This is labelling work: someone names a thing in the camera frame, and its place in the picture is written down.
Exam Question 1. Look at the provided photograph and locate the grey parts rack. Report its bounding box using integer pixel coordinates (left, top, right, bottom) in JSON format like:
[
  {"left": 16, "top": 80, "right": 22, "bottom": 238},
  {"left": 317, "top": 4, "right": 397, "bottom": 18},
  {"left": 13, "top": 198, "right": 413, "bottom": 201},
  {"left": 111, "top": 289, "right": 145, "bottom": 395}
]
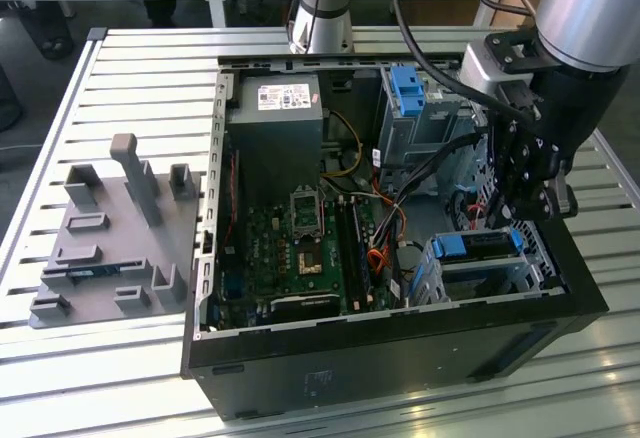
[{"left": 28, "top": 132, "right": 209, "bottom": 330}]

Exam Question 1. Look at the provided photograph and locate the metal drive cage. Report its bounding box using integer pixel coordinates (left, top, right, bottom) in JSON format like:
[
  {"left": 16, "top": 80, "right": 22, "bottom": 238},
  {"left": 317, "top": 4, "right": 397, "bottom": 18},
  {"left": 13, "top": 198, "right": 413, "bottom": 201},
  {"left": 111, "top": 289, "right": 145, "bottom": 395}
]
[{"left": 375, "top": 64, "right": 494, "bottom": 197}]

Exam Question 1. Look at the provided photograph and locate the hard disk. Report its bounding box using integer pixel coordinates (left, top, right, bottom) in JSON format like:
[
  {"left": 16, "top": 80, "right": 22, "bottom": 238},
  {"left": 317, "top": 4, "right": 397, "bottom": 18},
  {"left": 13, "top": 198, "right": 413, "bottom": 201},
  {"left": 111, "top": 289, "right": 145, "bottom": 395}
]
[{"left": 432, "top": 229, "right": 525, "bottom": 263}]

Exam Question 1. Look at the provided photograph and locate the small grey wrist camera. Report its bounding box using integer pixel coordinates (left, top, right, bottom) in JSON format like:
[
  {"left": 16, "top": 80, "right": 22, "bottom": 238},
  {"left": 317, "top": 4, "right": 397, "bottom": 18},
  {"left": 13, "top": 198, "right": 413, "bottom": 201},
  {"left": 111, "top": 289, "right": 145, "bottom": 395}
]
[{"left": 543, "top": 172, "right": 577, "bottom": 220}]

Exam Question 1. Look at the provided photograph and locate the metal disk bay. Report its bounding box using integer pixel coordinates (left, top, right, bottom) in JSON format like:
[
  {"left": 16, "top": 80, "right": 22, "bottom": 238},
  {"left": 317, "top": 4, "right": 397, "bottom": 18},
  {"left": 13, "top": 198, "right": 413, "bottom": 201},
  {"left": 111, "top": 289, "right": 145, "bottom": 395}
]
[{"left": 405, "top": 230, "right": 569, "bottom": 312}]

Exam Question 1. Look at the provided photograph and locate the green motherboard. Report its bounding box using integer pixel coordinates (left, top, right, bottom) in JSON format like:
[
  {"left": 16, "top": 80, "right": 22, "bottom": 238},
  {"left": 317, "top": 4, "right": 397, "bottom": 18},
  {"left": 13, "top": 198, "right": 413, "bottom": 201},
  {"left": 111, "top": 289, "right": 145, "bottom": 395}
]
[{"left": 219, "top": 177, "right": 404, "bottom": 332}]

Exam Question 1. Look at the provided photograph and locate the thick black disk wire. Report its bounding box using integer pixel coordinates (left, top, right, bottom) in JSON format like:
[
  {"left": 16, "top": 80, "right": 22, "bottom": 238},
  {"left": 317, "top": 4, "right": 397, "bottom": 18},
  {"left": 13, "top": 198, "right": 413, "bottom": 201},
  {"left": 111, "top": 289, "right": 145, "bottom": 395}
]
[{"left": 392, "top": 132, "right": 490, "bottom": 204}]

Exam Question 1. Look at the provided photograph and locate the black graphics card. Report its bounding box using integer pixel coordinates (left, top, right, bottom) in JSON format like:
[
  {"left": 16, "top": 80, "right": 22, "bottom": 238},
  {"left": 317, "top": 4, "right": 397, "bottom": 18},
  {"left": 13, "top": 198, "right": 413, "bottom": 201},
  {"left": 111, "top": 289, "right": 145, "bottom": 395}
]
[{"left": 268, "top": 291, "right": 342, "bottom": 323}]

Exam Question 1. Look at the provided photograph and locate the blue plastic drive latch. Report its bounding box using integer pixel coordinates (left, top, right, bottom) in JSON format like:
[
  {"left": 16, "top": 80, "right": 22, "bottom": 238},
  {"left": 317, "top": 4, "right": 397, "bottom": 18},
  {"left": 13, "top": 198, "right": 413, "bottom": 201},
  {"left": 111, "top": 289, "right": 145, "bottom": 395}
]
[{"left": 390, "top": 66, "right": 426, "bottom": 117}]

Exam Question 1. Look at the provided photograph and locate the grey power supply unit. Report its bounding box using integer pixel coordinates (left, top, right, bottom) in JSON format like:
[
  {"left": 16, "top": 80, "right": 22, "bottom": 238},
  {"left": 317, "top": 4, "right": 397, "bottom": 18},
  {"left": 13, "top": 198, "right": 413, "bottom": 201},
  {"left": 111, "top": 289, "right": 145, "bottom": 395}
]
[{"left": 225, "top": 73, "right": 325, "bottom": 197}]

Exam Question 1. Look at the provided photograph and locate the yellow wire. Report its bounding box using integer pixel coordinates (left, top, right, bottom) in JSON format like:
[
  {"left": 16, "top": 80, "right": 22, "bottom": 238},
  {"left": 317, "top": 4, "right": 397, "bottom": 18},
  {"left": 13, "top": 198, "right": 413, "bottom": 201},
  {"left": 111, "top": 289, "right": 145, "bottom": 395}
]
[{"left": 318, "top": 109, "right": 365, "bottom": 179}]

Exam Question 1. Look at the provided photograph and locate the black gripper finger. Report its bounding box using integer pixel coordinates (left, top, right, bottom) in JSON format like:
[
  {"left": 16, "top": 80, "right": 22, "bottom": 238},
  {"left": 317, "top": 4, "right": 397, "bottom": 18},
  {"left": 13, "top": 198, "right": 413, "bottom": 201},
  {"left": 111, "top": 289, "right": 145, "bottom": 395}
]
[
  {"left": 487, "top": 117, "right": 521, "bottom": 232},
  {"left": 504, "top": 130, "right": 561, "bottom": 220}
]

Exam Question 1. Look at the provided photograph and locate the metal CPU socket cover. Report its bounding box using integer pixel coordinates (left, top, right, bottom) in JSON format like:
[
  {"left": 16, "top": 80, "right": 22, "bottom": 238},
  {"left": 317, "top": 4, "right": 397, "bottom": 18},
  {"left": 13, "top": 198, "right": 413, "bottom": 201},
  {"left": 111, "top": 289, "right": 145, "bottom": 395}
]
[{"left": 288, "top": 183, "right": 327, "bottom": 240}]

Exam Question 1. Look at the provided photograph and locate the RAM stick in slot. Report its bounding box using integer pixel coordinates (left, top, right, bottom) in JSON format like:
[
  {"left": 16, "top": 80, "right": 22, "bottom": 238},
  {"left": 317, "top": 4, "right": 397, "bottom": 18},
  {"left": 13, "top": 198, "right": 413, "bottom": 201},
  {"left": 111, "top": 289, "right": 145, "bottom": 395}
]
[{"left": 351, "top": 196, "right": 375, "bottom": 309}]

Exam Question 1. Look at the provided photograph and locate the black empty RAM slot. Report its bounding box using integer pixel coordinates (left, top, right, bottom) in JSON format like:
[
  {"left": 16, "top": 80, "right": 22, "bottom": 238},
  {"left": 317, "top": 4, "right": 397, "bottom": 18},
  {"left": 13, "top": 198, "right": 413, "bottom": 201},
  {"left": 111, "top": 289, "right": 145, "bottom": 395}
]
[{"left": 335, "top": 193, "right": 359, "bottom": 315}]

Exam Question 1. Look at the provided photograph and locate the CPU socket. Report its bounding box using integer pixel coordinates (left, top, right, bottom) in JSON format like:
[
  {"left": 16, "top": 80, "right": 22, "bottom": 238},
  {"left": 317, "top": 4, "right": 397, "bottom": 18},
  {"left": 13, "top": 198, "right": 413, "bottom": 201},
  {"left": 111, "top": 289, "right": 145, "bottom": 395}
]
[{"left": 297, "top": 243, "right": 325, "bottom": 277}]

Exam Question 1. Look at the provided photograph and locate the red disk wire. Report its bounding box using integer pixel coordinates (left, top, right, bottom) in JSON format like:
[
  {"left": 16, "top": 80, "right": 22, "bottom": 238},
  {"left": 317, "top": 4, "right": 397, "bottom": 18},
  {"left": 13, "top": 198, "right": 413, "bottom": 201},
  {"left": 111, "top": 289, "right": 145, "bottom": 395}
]
[{"left": 464, "top": 197, "right": 490, "bottom": 220}]

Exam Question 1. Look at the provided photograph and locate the RAM stick on rack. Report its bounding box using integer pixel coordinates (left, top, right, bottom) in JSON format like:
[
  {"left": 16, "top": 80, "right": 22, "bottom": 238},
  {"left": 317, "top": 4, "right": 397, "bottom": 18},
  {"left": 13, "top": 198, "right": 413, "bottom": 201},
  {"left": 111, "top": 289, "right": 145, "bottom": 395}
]
[{"left": 42, "top": 266, "right": 124, "bottom": 282}]

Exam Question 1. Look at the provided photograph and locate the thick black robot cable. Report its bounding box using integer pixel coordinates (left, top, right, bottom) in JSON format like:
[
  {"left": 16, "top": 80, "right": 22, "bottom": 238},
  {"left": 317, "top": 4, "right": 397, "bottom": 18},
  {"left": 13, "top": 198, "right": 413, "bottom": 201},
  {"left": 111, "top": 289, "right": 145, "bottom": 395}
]
[{"left": 392, "top": 0, "right": 541, "bottom": 124}]

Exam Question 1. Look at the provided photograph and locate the orange flat data cable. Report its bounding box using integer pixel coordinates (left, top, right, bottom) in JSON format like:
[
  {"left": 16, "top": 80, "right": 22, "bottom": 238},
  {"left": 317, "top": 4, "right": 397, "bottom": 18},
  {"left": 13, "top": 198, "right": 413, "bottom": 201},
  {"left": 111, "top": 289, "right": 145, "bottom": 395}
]
[{"left": 366, "top": 247, "right": 397, "bottom": 279}]

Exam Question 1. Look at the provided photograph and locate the red orange wire bundle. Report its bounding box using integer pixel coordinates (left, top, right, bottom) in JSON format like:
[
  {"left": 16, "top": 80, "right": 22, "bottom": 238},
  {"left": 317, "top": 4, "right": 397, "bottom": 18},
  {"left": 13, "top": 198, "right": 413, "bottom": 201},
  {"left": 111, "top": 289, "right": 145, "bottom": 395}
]
[{"left": 369, "top": 192, "right": 407, "bottom": 254}]

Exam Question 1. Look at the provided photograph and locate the black open PC case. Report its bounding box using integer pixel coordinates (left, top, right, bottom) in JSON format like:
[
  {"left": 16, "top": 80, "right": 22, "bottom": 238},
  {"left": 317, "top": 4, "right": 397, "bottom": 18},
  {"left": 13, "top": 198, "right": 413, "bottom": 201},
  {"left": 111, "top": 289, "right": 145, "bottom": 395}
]
[{"left": 179, "top": 50, "right": 611, "bottom": 422}]

